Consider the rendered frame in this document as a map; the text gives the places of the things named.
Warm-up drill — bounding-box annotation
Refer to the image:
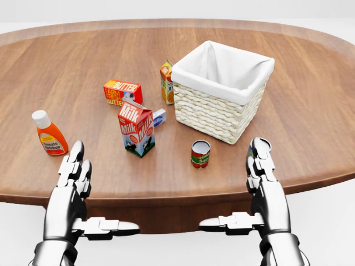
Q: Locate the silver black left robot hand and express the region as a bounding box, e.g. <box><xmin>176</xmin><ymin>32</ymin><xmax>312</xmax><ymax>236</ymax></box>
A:
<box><xmin>43</xmin><ymin>140</ymin><xmax>141</xmax><ymax>242</ymax></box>

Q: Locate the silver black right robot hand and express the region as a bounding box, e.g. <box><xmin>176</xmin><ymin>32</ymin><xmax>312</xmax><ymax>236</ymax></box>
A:
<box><xmin>198</xmin><ymin>136</ymin><xmax>292</xmax><ymax>238</ymax></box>

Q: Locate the orange tomato ketchup bottle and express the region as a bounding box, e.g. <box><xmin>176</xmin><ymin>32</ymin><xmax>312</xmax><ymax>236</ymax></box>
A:
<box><xmin>31</xmin><ymin>110</ymin><xmax>69</xmax><ymax>156</ymax></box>

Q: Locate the red tomato sauce can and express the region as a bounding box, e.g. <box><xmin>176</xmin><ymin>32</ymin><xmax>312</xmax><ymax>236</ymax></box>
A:
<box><xmin>190</xmin><ymin>140</ymin><xmax>211</xmax><ymax>169</ymax></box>

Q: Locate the white woven basket with liner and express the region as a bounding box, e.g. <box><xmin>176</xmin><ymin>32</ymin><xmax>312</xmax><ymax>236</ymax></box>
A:
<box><xmin>170</xmin><ymin>40</ymin><xmax>276</xmax><ymax>145</ymax></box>

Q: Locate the red white milk carton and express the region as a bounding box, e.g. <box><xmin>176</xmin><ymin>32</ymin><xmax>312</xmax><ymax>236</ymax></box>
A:
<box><xmin>117</xmin><ymin>100</ymin><xmax>156</xmax><ymax>159</ymax></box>

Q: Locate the red butter box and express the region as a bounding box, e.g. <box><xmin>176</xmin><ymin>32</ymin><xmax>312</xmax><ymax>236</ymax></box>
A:
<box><xmin>103</xmin><ymin>79</ymin><xmax>144</xmax><ymax>107</ymax></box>

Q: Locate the small blue white box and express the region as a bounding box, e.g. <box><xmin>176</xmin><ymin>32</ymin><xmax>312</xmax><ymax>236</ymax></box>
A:
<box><xmin>153</xmin><ymin>108</ymin><xmax>167</xmax><ymax>128</ymax></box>

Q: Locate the orange juice carton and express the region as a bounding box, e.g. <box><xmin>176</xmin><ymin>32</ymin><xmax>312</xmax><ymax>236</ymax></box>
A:
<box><xmin>159</xmin><ymin>59</ymin><xmax>175</xmax><ymax>106</ymax></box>

